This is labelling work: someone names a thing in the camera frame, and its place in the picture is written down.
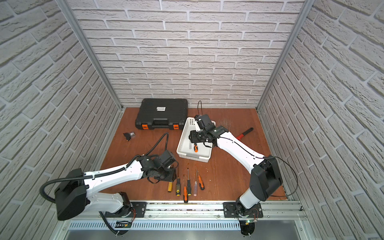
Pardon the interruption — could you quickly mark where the black yellow handle screwdriver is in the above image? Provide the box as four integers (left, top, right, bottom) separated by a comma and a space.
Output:
176, 178, 181, 196

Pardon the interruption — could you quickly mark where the black green handle screwdriver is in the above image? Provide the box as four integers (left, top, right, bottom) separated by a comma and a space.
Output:
187, 168, 192, 196

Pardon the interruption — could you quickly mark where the clear pink handle screwdriver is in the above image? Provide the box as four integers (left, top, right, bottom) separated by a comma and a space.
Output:
194, 172, 198, 197

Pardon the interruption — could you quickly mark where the long orange handle screwdriver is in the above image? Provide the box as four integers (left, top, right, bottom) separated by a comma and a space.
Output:
183, 176, 188, 203

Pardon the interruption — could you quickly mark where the orange grey handle screwdriver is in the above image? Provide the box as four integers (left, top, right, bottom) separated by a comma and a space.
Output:
196, 168, 205, 191

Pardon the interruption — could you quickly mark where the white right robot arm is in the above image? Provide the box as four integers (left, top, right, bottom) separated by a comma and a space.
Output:
189, 115, 283, 218

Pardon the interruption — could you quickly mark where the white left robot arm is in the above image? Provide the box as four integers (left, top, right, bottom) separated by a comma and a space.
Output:
55, 151, 177, 221

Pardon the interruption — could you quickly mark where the white perforated plastic bin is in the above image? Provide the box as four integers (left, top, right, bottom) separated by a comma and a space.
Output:
177, 117, 213, 163

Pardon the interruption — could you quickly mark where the red pipe wrench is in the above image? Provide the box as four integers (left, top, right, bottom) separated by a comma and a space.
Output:
236, 128, 254, 141

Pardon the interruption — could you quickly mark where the black plastic tool case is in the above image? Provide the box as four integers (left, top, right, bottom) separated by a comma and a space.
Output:
135, 98, 188, 130

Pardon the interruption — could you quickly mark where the small black clear object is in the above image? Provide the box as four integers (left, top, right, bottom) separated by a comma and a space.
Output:
123, 132, 136, 142

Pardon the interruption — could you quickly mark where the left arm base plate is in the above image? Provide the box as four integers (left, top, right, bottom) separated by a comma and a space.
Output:
104, 202, 147, 218

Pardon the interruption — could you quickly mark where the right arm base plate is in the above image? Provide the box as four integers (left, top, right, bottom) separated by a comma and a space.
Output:
223, 202, 264, 219

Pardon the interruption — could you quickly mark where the black corrugated cable hose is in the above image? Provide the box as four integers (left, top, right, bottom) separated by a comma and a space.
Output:
39, 131, 169, 236

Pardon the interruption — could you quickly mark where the aluminium mounting rail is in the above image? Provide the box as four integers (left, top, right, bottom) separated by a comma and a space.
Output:
61, 200, 307, 221

